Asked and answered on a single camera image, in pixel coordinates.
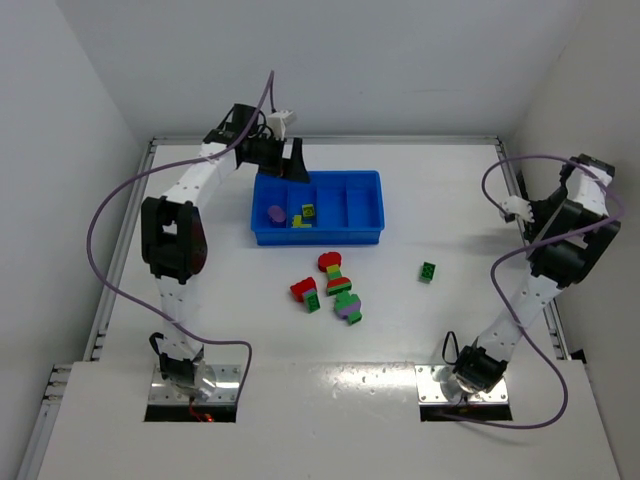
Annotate small lime lego brick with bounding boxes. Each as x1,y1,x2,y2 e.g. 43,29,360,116
301,204,316,219

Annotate purple lego brick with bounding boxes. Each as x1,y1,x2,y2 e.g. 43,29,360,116
267,205,288,228

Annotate dark green lego brick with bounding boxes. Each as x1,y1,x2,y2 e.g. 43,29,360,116
419,262,436,283

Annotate long lime lego brick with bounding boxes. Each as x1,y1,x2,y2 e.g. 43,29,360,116
292,215,312,228

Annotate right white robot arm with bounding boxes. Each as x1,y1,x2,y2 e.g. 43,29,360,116
452,154,621,393

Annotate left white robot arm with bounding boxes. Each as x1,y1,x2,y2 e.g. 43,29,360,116
141,104,310,392

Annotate blue divided plastic bin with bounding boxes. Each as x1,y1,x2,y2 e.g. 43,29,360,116
251,170,385,246

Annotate red yellow green lego stack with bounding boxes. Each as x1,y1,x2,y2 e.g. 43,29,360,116
317,251,352,296

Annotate red purple green lego stack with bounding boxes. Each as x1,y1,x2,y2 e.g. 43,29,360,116
290,277,320,313

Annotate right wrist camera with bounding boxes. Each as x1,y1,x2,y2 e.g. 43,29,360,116
499,195,534,223

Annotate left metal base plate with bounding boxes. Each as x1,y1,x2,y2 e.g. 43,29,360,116
147,365,242,407

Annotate metal base plate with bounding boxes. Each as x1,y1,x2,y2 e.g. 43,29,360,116
147,365,242,407
415,364,509,407

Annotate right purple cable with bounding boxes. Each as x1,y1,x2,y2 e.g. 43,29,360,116
439,153,626,430

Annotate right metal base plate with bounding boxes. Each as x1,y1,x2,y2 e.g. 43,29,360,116
415,364,509,407

